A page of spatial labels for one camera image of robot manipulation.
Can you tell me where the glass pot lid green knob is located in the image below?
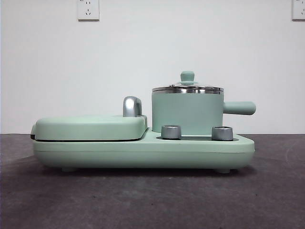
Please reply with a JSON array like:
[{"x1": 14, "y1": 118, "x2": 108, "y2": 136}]
[{"x1": 152, "y1": 70, "x2": 224, "y2": 93}]

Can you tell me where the silver control knob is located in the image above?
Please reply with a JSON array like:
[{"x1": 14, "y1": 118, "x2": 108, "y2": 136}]
[
  {"x1": 211, "y1": 125, "x2": 233, "y2": 141},
  {"x1": 161, "y1": 124, "x2": 182, "y2": 140}
]

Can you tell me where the mint green grill cover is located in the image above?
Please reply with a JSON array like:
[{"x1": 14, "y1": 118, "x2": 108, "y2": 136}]
[{"x1": 30, "y1": 114, "x2": 148, "y2": 141}]

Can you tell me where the mint green breakfast maker base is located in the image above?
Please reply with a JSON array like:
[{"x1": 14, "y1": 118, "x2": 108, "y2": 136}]
[{"x1": 32, "y1": 127, "x2": 255, "y2": 173}]

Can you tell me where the chrome grill cover handle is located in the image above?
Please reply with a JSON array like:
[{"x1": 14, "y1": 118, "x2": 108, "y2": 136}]
[{"x1": 122, "y1": 95, "x2": 144, "y2": 118}]

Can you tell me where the mint green handled steamer pot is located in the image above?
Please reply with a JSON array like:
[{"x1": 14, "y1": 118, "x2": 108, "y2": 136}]
[{"x1": 151, "y1": 89, "x2": 257, "y2": 134}]

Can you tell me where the white wall socket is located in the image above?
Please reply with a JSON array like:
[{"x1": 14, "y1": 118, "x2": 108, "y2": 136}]
[
  {"x1": 292, "y1": 0, "x2": 305, "y2": 21},
  {"x1": 77, "y1": 0, "x2": 100, "y2": 21}
]

